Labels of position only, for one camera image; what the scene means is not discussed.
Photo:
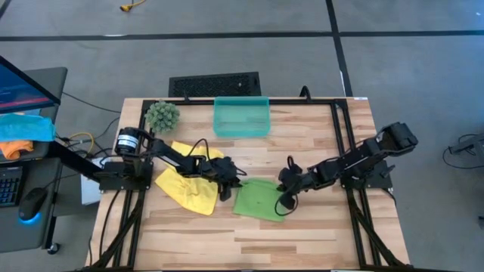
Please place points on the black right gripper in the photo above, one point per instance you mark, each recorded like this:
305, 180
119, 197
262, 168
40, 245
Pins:
300, 179

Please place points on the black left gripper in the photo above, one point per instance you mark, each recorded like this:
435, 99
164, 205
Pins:
225, 172

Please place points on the green microfiber towel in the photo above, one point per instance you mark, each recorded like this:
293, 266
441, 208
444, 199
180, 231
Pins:
257, 200

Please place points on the yellow microfiber towel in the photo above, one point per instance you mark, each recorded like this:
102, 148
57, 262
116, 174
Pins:
189, 192

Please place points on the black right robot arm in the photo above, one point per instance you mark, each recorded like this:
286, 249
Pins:
363, 158

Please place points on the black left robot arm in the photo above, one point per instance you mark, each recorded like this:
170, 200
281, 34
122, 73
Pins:
170, 153

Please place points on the teal plastic basket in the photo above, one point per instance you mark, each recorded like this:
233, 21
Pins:
242, 117

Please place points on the black table clamp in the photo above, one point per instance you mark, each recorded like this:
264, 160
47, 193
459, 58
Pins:
305, 92

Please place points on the green artificial succulent plant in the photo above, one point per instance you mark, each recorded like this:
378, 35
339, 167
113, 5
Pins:
162, 117

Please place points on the white box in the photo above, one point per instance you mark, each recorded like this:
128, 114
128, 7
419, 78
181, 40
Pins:
90, 192

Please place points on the black diagonal strut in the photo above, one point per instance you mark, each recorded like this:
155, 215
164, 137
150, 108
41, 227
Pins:
75, 160

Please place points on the black caster wheel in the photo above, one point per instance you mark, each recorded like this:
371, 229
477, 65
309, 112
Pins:
53, 248

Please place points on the black computer mouse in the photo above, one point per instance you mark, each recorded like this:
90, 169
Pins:
32, 202

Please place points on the blue cloth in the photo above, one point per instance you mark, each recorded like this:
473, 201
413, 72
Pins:
22, 128

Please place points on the grey side desk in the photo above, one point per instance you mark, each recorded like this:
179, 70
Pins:
22, 238

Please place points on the orange cloth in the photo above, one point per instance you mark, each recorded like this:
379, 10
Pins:
13, 149

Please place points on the black backlit keyboard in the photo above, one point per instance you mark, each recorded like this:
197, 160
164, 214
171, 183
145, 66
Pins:
9, 187

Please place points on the computer monitor with blue screen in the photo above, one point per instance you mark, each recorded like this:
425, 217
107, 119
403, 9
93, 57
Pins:
22, 88

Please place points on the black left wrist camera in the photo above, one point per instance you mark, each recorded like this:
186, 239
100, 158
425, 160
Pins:
225, 192

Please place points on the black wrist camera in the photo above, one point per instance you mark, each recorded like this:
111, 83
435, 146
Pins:
225, 192
288, 201

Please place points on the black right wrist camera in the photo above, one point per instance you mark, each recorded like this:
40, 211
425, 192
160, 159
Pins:
288, 201

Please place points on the black aluminium table frame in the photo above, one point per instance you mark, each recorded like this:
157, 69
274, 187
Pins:
196, 102

